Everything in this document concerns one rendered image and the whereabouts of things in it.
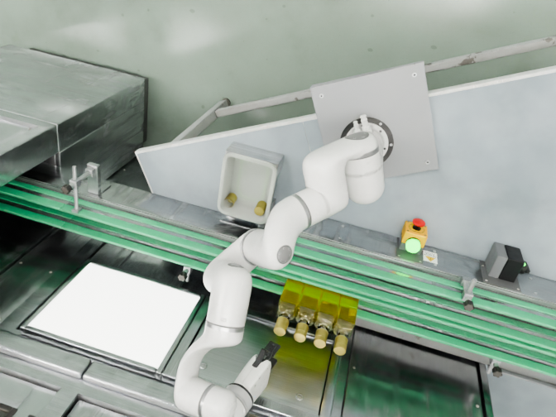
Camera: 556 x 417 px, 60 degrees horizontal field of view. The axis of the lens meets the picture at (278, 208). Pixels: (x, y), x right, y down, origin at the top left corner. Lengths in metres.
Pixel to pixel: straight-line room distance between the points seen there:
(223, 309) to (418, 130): 0.77
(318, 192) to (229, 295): 0.31
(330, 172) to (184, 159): 0.72
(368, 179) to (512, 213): 0.58
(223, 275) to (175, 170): 0.75
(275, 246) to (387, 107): 0.59
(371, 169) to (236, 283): 0.41
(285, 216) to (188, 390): 0.43
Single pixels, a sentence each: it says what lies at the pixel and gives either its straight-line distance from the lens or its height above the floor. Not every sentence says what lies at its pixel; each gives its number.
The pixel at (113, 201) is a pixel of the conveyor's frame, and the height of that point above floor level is 0.87.
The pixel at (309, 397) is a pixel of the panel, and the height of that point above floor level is 1.24.
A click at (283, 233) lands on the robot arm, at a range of 1.03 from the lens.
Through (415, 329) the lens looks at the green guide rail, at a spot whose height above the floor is 0.95.
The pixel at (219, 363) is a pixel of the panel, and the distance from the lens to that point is 1.46.
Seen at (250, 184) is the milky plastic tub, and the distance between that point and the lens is 1.60.
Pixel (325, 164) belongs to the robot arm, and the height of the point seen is 1.16.
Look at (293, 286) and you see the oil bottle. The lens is 1.49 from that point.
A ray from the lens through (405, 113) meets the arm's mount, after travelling 1.43.
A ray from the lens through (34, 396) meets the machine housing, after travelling 1.47.
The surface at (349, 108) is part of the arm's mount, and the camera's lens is 1.43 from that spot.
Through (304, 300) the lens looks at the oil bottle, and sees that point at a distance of 1.46.
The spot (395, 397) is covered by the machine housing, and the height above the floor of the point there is 1.11.
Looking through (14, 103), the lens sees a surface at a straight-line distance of 2.06.
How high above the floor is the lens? 2.14
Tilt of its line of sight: 58 degrees down
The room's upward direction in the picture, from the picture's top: 153 degrees counter-clockwise
